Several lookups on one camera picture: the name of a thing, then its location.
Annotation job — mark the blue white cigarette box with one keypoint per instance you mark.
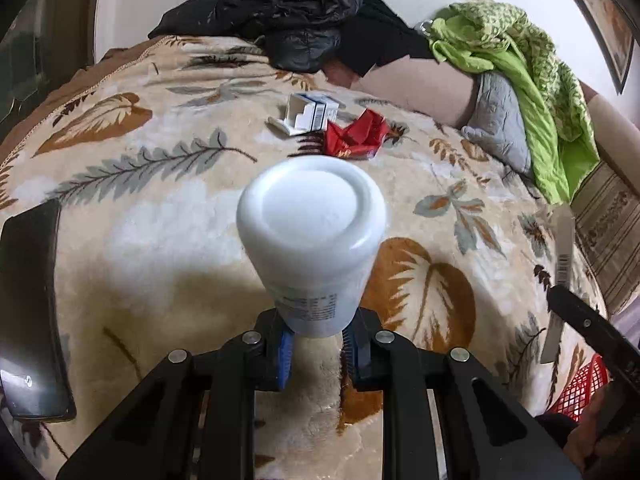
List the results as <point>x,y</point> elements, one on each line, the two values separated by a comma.
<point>315,112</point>

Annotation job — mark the crumpled red packet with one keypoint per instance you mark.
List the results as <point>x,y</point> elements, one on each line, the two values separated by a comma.
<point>357,135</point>

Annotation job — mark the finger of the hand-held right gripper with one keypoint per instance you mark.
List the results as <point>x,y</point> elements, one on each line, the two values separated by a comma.
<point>595,330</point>

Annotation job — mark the black puffer jacket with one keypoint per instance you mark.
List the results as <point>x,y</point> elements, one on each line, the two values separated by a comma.
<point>270,10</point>

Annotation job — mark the black cloth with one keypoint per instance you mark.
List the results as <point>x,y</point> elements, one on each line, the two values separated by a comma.
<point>390,35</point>

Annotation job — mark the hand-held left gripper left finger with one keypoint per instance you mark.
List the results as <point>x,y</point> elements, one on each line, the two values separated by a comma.
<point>286,360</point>

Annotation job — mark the person's right hand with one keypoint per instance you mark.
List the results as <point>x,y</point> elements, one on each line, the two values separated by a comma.
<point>590,440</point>

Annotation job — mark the pink bolster cushion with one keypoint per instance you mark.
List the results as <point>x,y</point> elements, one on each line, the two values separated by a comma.
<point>425,90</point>

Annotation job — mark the white toothpaste tube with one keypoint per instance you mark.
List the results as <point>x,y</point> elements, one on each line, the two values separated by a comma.
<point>562,255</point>

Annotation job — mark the framed wall picture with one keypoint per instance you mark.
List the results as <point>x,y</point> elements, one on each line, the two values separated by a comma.
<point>605,25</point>

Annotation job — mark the red plastic basket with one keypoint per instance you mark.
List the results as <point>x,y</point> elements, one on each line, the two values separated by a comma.
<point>585,390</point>

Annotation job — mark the striped headboard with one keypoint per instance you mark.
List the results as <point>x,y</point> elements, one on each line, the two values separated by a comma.
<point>607,220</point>

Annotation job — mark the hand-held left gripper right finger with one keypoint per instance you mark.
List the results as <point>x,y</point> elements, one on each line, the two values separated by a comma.
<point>350,355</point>

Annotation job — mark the wooden glass door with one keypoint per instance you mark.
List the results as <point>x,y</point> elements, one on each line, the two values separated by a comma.
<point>40,35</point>

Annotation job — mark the black smartphone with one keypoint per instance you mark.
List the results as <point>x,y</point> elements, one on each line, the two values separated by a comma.
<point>30,310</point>

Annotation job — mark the green patterned quilt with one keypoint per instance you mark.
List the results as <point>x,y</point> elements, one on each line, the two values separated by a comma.
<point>540,90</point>

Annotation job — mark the white plastic bottle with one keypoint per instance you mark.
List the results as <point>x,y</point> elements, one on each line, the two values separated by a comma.
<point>310,240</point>

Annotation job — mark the grey quilted pillow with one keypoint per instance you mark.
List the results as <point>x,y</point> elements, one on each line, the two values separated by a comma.
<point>500,120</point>

